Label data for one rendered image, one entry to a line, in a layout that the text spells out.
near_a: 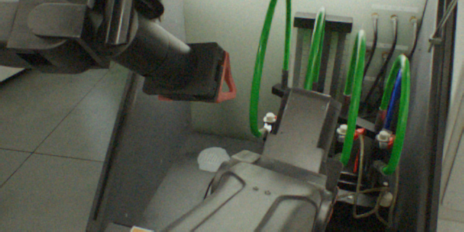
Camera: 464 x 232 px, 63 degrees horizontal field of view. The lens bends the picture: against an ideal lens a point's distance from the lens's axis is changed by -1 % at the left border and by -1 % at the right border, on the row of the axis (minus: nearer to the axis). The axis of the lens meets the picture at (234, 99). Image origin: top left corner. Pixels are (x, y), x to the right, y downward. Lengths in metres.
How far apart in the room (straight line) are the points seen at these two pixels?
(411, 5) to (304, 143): 0.73
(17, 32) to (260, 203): 0.31
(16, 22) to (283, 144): 0.28
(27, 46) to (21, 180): 2.24
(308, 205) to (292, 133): 0.12
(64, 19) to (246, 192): 0.27
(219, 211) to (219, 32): 0.95
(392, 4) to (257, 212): 0.87
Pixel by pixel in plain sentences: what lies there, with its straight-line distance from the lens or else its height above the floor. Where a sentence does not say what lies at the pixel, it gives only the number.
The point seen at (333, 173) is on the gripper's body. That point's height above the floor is 1.33.
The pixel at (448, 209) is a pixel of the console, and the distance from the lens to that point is 0.96.
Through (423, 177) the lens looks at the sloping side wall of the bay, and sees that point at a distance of 0.82.
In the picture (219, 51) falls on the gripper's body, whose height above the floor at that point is 1.44.
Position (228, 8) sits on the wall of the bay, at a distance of 1.06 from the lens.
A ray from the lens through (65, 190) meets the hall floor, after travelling 2.45.
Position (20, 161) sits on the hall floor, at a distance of 2.77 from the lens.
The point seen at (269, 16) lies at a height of 1.41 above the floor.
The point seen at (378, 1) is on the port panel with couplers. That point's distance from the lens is 1.01.
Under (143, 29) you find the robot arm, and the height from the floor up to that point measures 1.49.
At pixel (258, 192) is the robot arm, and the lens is 0.20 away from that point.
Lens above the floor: 1.64
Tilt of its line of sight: 33 degrees down
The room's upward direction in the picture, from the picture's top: straight up
